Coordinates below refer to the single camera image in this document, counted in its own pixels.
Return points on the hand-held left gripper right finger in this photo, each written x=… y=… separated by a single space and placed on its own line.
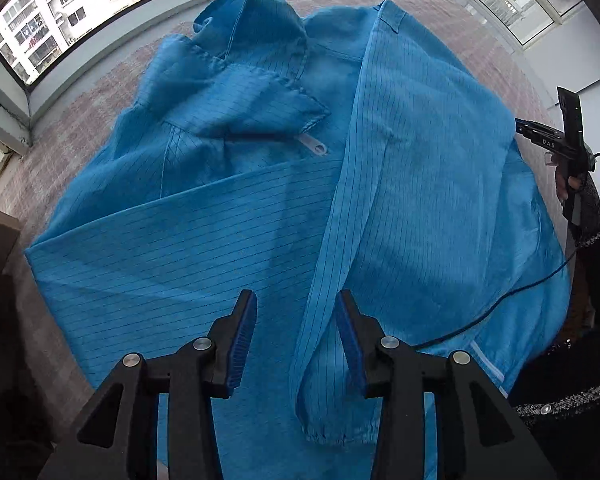
x=352 y=345

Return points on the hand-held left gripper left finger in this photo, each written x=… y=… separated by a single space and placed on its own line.
x=242 y=340

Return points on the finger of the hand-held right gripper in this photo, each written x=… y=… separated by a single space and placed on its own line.
x=522 y=126

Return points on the blue striped zip jacket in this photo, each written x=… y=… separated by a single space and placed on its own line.
x=280 y=210

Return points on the person's right hand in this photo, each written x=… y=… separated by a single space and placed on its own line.
x=562 y=185

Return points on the person's black knit top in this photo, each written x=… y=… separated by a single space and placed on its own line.
x=570 y=380

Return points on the pink plaid mat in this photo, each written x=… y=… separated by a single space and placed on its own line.
x=105 y=90

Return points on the apartment buildings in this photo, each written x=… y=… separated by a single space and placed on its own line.
x=55 y=10

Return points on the white window frame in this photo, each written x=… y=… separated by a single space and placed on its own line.
x=10 y=105

